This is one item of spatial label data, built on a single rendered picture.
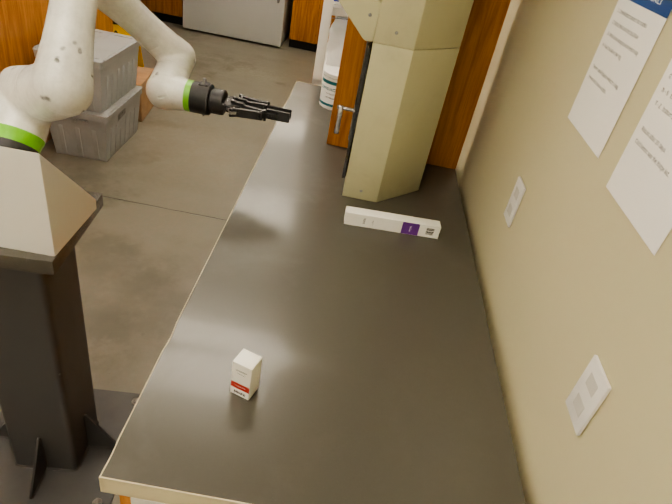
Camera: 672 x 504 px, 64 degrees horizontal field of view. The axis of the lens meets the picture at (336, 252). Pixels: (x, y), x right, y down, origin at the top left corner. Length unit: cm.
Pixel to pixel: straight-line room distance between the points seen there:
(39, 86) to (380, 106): 85
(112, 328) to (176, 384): 150
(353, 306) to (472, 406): 35
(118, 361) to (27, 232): 113
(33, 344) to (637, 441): 142
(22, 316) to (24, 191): 42
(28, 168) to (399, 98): 94
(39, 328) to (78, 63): 69
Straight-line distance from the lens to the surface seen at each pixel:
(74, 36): 139
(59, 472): 212
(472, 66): 196
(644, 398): 85
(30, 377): 179
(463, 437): 110
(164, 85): 171
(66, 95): 134
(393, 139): 163
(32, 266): 141
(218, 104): 168
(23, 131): 146
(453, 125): 202
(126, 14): 172
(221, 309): 122
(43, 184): 129
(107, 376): 237
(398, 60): 155
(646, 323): 86
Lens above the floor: 176
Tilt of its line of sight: 35 degrees down
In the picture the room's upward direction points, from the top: 12 degrees clockwise
